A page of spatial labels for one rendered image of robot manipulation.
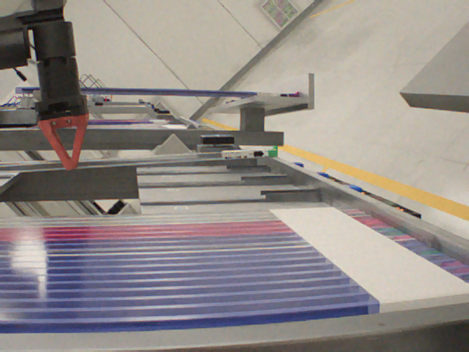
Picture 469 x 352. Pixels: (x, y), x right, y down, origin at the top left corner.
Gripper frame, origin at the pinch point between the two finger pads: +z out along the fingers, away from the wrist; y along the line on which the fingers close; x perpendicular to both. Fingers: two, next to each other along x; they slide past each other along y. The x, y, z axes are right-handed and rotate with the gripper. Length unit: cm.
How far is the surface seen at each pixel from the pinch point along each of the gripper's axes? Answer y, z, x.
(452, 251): 50, 4, 28
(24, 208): -82, 19, -25
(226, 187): 12.9, 4.5, 19.4
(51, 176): -8.4, 2.4, -4.3
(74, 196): -8.4, 6.1, -1.3
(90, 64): -750, -63, -35
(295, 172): 13.4, 3.9, 28.0
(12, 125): -118, -5, -31
